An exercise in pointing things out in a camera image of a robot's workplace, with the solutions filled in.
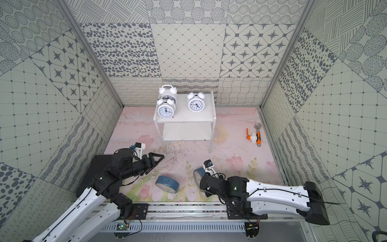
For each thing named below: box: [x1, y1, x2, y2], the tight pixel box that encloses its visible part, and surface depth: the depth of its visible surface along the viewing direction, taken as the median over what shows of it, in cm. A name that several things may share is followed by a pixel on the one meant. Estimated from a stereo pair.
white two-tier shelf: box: [153, 90, 217, 154], surface depth 77 cm
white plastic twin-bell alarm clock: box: [158, 84, 178, 101], surface depth 71 cm
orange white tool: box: [246, 128, 257, 144], surface depth 102 cm
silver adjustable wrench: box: [253, 123, 262, 148], surface depth 104 cm
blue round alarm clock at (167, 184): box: [155, 175, 180, 194], surface depth 76 cm
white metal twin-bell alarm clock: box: [186, 89, 206, 113], surface depth 70 cm
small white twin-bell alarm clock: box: [156, 95, 177, 119], surface depth 67 cm
